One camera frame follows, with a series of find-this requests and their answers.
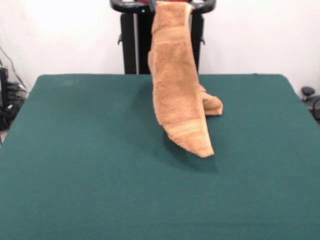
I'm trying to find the dark green table cloth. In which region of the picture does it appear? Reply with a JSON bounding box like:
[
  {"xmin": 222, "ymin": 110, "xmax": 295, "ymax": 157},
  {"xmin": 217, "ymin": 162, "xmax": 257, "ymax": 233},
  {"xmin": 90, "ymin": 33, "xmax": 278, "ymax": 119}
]
[{"xmin": 0, "ymin": 73, "xmax": 320, "ymax": 240}]

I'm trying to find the black office chair base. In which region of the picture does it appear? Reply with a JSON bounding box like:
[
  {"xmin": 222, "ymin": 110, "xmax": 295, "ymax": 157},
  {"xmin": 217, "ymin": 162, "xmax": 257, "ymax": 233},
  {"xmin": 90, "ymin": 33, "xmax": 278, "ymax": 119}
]
[{"xmin": 300, "ymin": 86, "xmax": 320, "ymax": 118}]

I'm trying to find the grey cable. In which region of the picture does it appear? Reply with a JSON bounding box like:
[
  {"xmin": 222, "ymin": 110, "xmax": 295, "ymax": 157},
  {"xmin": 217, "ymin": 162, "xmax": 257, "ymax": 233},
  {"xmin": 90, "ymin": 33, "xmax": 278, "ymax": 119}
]
[{"xmin": 0, "ymin": 45, "xmax": 20, "ymax": 85}]

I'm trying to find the black power strip with plugs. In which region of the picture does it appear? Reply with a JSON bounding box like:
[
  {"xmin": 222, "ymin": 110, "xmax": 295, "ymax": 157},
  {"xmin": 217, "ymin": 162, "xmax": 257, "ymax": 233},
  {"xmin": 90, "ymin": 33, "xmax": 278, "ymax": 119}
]
[{"xmin": 6, "ymin": 81, "xmax": 28, "ymax": 102}]

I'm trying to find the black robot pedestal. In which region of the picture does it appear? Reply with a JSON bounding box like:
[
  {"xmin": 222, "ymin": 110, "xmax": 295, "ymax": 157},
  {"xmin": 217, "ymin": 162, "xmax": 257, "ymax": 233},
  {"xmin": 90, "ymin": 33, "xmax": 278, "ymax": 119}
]
[{"xmin": 109, "ymin": 0, "xmax": 216, "ymax": 75}]

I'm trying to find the black computer box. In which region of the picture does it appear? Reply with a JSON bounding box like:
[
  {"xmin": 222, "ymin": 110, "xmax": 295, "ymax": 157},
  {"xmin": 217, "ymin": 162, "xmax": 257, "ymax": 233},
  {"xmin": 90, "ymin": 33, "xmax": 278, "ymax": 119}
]
[{"xmin": 0, "ymin": 66, "xmax": 10, "ymax": 113}]

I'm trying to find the orange terry towel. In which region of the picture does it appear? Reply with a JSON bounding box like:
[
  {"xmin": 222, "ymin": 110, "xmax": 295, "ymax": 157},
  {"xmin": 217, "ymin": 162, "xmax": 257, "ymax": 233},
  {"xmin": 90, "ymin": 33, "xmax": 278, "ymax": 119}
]
[{"xmin": 147, "ymin": 2, "xmax": 224, "ymax": 159}]

